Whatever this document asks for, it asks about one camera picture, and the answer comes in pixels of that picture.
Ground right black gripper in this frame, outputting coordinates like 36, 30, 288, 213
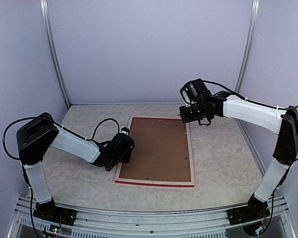
180, 101, 207, 122

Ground red wooden picture frame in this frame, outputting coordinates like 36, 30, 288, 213
115, 116, 196, 187

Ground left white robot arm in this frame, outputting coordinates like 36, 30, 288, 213
2, 113, 135, 221

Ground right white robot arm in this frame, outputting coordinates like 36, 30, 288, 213
179, 78, 298, 220

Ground brown frame backing board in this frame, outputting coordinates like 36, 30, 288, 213
119, 118, 191, 181

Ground aluminium corner post right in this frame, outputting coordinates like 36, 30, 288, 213
235, 0, 260, 93

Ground aluminium corner post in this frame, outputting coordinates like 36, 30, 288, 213
235, 0, 260, 93
40, 0, 71, 110

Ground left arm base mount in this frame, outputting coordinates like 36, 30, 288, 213
33, 198, 77, 226

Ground aluminium front rail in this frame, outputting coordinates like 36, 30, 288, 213
7, 195, 296, 238

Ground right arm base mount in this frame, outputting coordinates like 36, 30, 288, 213
227, 194, 271, 226

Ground aluminium corner post left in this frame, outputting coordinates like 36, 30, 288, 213
40, 0, 71, 110

